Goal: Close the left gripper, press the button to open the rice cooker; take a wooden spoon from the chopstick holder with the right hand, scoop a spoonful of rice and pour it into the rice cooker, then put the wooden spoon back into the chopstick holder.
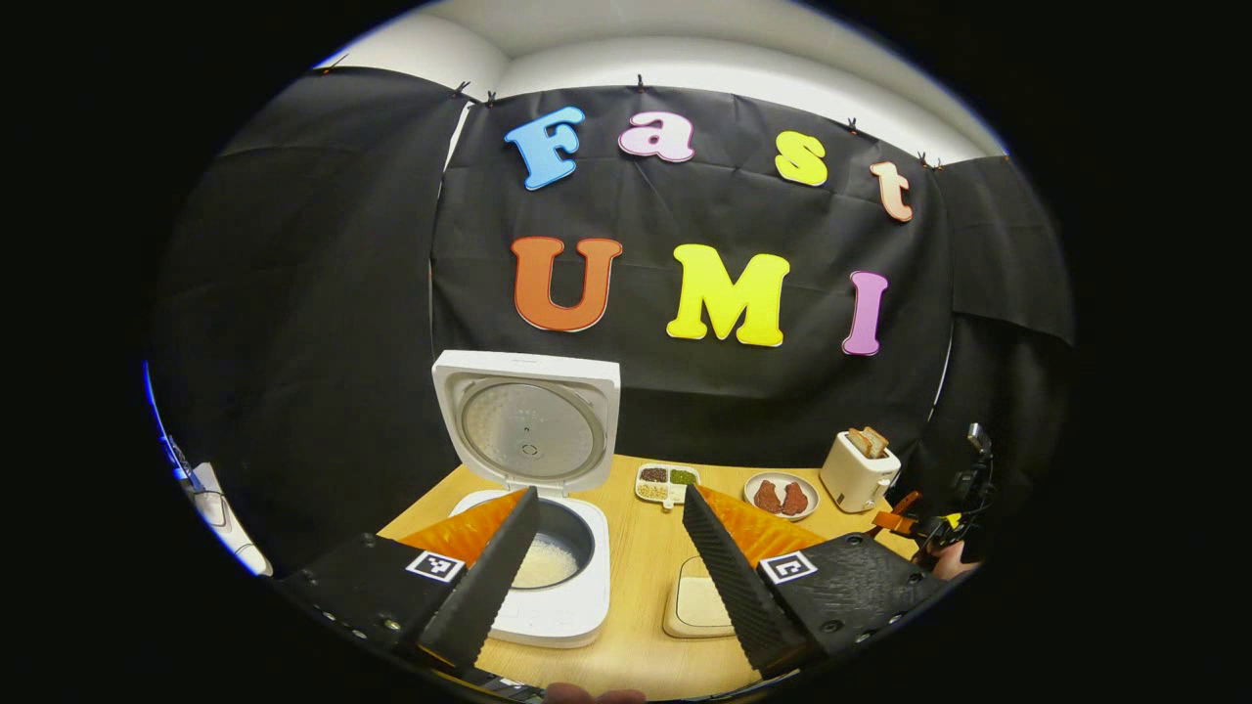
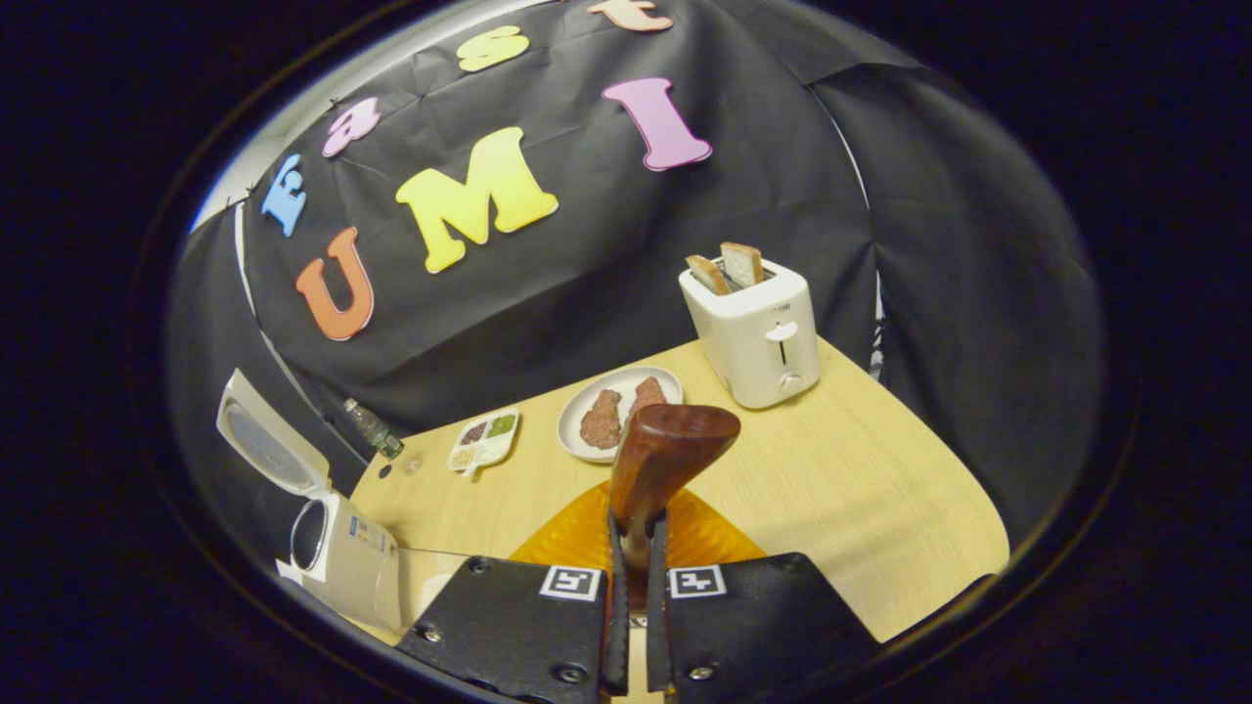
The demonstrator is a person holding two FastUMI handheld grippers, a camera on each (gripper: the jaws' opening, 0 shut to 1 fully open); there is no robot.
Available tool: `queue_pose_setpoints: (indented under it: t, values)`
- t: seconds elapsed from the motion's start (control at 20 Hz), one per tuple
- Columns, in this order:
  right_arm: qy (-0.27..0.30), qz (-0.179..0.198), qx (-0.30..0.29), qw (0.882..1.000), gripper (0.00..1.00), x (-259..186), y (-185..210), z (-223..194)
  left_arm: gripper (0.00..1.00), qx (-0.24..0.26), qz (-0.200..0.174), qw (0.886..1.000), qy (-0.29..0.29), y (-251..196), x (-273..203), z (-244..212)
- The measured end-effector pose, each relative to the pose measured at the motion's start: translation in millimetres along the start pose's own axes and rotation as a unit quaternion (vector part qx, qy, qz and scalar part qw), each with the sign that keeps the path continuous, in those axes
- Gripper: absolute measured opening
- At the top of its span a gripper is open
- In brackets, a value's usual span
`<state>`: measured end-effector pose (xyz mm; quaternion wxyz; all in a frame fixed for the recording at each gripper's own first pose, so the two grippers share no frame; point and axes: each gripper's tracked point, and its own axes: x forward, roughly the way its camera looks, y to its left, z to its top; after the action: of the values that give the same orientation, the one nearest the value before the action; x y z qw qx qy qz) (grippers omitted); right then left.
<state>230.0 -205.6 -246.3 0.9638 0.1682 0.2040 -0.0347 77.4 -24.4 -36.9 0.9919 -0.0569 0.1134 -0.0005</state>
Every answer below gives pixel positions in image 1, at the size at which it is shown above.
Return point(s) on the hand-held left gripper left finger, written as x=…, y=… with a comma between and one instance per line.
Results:
x=489, y=587

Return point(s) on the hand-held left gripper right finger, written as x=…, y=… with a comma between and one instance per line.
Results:
x=734, y=587

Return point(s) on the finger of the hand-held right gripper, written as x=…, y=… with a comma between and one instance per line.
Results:
x=895, y=524

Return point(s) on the clear container of rice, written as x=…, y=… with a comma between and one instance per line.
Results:
x=696, y=601

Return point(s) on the white rice cooker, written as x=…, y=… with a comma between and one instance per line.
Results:
x=533, y=430

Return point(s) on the white toaster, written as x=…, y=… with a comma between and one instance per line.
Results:
x=856, y=484

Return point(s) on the toast slice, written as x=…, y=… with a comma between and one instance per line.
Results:
x=861, y=443
x=876, y=438

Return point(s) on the brown meat piece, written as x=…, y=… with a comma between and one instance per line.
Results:
x=794, y=499
x=768, y=497

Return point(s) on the round white plate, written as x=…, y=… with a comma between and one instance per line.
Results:
x=780, y=475

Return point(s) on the white divided bean dish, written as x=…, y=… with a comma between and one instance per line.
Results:
x=667, y=481

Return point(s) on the white side desk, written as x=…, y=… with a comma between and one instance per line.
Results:
x=230, y=528

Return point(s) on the black backdrop cloth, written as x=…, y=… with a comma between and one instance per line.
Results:
x=323, y=313

